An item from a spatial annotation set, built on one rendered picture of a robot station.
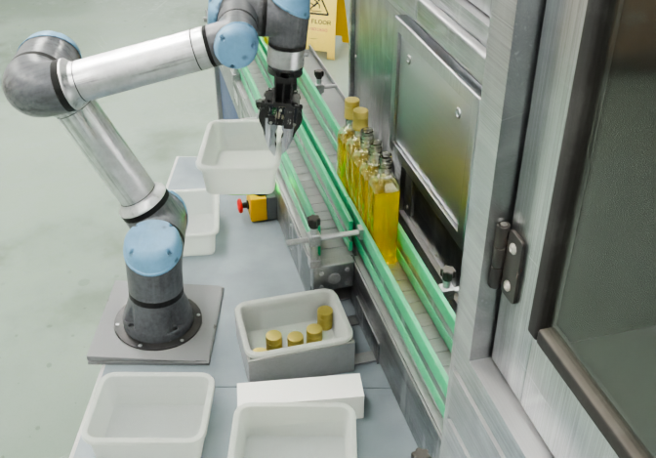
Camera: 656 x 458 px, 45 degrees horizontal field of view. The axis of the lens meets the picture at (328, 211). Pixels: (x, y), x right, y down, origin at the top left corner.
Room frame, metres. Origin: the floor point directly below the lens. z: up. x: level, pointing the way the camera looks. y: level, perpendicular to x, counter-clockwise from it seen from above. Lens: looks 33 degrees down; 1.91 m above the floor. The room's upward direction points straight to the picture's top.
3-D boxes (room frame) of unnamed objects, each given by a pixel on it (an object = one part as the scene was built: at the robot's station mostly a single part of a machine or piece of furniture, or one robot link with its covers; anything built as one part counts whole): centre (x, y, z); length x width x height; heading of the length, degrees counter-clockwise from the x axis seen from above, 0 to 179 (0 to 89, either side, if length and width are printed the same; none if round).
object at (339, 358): (1.25, 0.05, 0.79); 0.27 x 0.17 x 0.08; 105
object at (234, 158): (1.50, 0.18, 1.08); 0.22 x 0.17 x 0.09; 0
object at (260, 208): (1.78, 0.18, 0.79); 0.07 x 0.07 x 0.07; 15
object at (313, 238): (1.38, 0.01, 0.95); 0.17 x 0.03 x 0.12; 105
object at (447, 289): (1.20, -0.25, 0.94); 0.07 x 0.04 x 0.13; 105
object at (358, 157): (1.52, -0.08, 0.99); 0.06 x 0.06 x 0.21; 16
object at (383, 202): (1.41, -0.12, 0.99); 0.06 x 0.06 x 0.21; 15
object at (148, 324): (1.32, 0.37, 0.82); 0.15 x 0.15 x 0.10
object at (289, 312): (1.24, 0.07, 0.80); 0.22 x 0.17 x 0.09; 105
